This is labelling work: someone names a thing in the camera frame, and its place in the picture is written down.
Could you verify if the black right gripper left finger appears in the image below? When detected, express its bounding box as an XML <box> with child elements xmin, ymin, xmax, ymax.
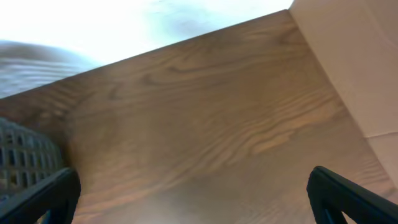
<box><xmin>1</xmin><ymin>167</ymin><xmax>81</xmax><ymax>224</ymax></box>

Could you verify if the grey plastic lattice basket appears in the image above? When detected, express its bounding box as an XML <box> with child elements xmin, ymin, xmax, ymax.
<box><xmin>0</xmin><ymin>118</ymin><xmax>65</xmax><ymax>202</ymax></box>

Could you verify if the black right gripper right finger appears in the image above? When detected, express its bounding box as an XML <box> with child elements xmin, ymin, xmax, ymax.
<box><xmin>307</xmin><ymin>166</ymin><xmax>397</xmax><ymax>224</ymax></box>

